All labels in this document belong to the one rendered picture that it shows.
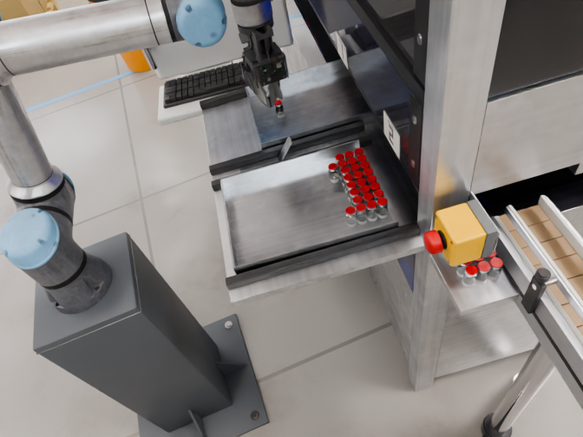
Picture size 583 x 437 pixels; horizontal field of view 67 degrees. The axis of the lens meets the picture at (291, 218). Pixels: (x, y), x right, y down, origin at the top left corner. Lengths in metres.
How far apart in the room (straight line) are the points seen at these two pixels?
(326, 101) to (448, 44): 0.69
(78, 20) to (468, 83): 0.55
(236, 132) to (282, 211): 0.33
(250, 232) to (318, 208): 0.16
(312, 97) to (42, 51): 0.73
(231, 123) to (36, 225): 0.55
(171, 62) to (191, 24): 0.96
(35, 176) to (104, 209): 1.54
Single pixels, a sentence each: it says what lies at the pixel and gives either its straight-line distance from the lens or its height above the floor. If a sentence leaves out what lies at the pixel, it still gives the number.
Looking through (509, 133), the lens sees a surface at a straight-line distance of 0.75.
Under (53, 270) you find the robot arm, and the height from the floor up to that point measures 0.93.
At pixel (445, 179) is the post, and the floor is 1.08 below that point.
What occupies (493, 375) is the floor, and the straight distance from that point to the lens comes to 1.76.
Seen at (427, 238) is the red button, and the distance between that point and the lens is 0.76.
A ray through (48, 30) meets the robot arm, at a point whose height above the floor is 1.37.
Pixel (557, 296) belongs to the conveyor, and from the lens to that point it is 0.83.
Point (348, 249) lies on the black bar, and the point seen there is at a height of 0.90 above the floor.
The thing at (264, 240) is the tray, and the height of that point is 0.88.
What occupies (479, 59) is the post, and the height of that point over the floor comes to 1.29.
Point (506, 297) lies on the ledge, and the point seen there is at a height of 0.88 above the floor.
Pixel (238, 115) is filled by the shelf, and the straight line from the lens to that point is 1.28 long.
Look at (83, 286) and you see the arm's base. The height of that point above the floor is 0.85.
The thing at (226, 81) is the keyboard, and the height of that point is 0.83.
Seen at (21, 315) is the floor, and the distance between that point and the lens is 2.46.
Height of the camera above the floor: 1.63
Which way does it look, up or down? 50 degrees down
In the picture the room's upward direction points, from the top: 17 degrees counter-clockwise
